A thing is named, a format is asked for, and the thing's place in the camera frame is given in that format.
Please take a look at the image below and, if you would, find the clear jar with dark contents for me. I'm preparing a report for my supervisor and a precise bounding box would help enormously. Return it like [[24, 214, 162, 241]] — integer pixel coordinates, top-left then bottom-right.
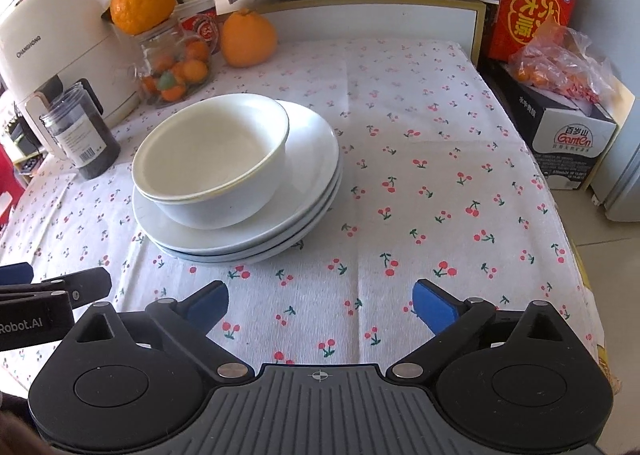
[[39, 85, 122, 181]]

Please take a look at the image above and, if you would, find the printed cardboard box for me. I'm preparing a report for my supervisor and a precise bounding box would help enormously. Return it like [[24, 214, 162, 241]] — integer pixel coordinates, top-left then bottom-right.
[[482, 60, 636, 193]]

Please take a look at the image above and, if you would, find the red plastic stool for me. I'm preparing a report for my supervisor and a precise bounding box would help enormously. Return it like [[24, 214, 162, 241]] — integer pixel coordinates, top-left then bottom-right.
[[0, 142, 27, 231]]

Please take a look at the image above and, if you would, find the black electronic device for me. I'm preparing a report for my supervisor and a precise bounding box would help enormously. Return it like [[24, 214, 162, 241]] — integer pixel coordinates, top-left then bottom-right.
[[9, 118, 48, 171]]

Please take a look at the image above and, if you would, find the glass jar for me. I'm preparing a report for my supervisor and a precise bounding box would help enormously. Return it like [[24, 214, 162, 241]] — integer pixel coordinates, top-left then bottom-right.
[[127, 18, 213, 108]]

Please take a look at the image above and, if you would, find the plain white plate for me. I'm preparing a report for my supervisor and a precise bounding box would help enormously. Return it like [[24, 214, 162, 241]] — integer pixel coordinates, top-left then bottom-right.
[[132, 100, 341, 249]]

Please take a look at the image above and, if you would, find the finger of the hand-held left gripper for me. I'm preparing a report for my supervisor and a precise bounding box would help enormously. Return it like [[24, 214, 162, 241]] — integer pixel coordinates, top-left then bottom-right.
[[0, 262, 34, 287], [0, 267, 112, 308]]

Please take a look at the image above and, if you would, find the silver refrigerator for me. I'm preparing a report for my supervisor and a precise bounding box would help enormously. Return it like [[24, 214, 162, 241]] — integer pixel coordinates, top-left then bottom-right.
[[595, 100, 640, 223]]

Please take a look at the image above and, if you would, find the blue patterned white plate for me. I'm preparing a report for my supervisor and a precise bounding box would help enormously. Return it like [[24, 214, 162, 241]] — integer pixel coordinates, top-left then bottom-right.
[[170, 182, 344, 265], [150, 170, 344, 258]]

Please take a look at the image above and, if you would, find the cherry print tablecloth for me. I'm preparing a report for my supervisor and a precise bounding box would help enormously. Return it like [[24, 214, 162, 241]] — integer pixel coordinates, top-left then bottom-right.
[[0, 38, 601, 401]]

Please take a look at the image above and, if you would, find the white air fryer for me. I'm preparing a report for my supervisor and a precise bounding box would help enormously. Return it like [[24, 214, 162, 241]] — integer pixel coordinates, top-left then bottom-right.
[[0, 0, 143, 128]]

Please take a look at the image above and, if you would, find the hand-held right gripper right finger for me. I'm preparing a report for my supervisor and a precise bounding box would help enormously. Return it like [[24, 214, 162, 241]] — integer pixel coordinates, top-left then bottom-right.
[[385, 278, 577, 380]]

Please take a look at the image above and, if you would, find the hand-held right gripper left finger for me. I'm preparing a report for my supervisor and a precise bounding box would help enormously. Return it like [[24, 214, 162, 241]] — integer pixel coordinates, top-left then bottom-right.
[[62, 280, 253, 381]]

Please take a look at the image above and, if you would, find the heap of small mandarins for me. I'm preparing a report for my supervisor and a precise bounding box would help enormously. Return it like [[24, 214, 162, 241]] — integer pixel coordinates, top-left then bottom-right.
[[142, 40, 211, 103]]

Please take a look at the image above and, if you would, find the plastic bag of oranges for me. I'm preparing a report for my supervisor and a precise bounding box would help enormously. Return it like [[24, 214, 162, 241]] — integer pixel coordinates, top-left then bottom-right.
[[507, 18, 618, 106]]

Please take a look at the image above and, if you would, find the white wood-edged stand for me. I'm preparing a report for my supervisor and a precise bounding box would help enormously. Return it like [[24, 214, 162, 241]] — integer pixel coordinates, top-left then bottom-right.
[[215, 0, 487, 67]]

